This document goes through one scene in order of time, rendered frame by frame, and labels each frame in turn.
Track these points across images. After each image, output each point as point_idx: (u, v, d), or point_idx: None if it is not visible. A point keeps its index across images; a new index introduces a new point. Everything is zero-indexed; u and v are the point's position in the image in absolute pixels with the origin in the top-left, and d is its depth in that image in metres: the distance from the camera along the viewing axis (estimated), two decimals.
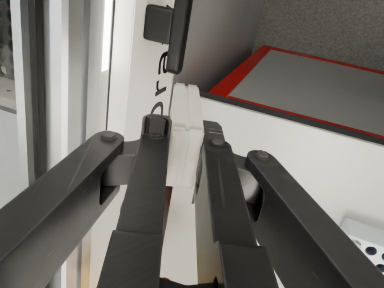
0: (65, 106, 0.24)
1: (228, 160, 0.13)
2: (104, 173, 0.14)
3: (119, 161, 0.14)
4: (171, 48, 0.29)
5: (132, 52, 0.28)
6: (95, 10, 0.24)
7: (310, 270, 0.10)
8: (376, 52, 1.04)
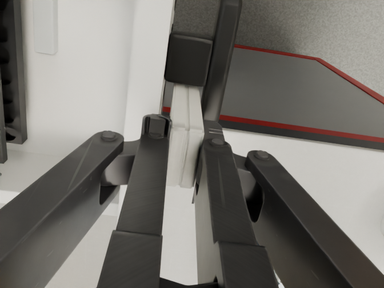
0: None
1: (228, 160, 0.13)
2: (104, 173, 0.14)
3: (119, 161, 0.14)
4: (203, 90, 0.21)
5: (159, 106, 0.19)
6: None
7: (310, 270, 0.10)
8: (239, 27, 1.06)
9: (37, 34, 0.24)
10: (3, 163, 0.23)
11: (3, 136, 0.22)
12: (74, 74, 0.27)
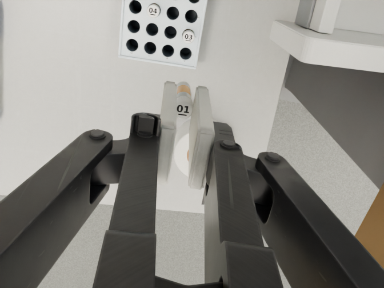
0: None
1: (239, 162, 0.13)
2: (92, 172, 0.14)
3: (107, 160, 0.14)
4: None
5: None
6: None
7: (318, 272, 0.10)
8: None
9: None
10: None
11: None
12: None
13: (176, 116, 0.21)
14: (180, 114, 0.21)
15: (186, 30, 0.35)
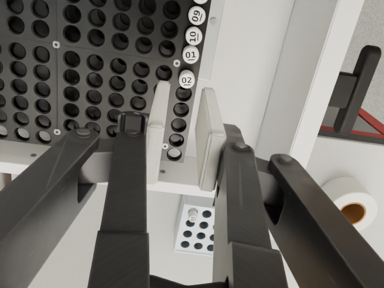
0: None
1: (250, 164, 0.13)
2: (79, 171, 0.14)
3: (94, 158, 0.13)
4: (339, 110, 0.29)
5: (320, 122, 0.27)
6: None
7: (327, 274, 0.10)
8: None
9: (200, 66, 0.33)
10: (183, 162, 0.31)
11: (186, 143, 0.31)
12: (217, 94, 0.35)
13: (186, 62, 0.26)
14: (189, 59, 0.26)
15: None
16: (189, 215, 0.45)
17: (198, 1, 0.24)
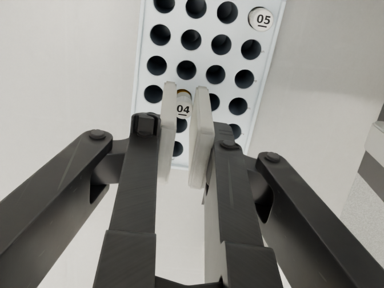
0: None
1: (239, 162, 0.13)
2: (92, 172, 0.14)
3: (107, 160, 0.14)
4: None
5: None
6: None
7: (318, 272, 0.10)
8: None
9: None
10: None
11: None
12: None
13: None
14: None
15: None
16: (268, 11, 0.20)
17: None
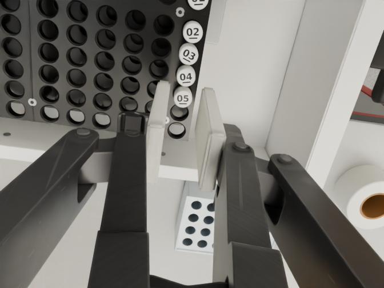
0: None
1: (250, 164, 0.13)
2: (79, 171, 0.14)
3: (94, 158, 0.13)
4: (380, 73, 0.24)
5: (360, 86, 0.22)
6: None
7: (327, 274, 0.10)
8: None
9: (207, 25, 0.27)
10: (187, 140, 0.26)
11: (191, 116, 0.25)
12: (227, 62, 0.30)
13: (192, 7, 0.20)
14: (196, 4, 0.20)
15: (188, 43, 0.22)
16: (186, 90, 0.23)
17: None
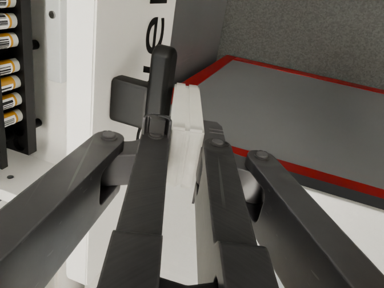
0: None
1: (228, 160, 0.13)
2: (104, 173, 0.14)
3: (119, 161, 0.14)
4: None
5: None
6: None
7: (310, 270, 0.10)
8: (344, 62, 0.99)
9: (49, 65, 0.29)
10: (2, 168, 0.28)
11: (3, 147, 0.27)
12: None
13: None
14: None
15: None
16: None
17: None
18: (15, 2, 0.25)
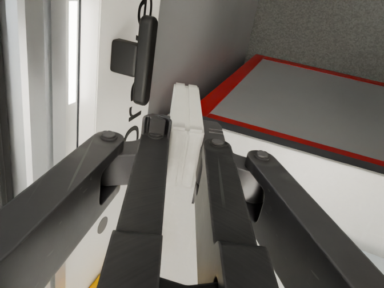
0: (28, 142, 0.25)
1: (228, 160, 0.13)
2: (104, 173, 0.14)
3: (119, 161, 0.14)
4: (138, 80, 0.30)
5: (99, 85, 0.29)
6: (57, 50, 0.25)
7: (310, 270, 0.10)
8: (368, 61, 1.04)
9: None
10: None
11: None
12: None
13: None
14: None
15: None
16: None
17: None
18: None
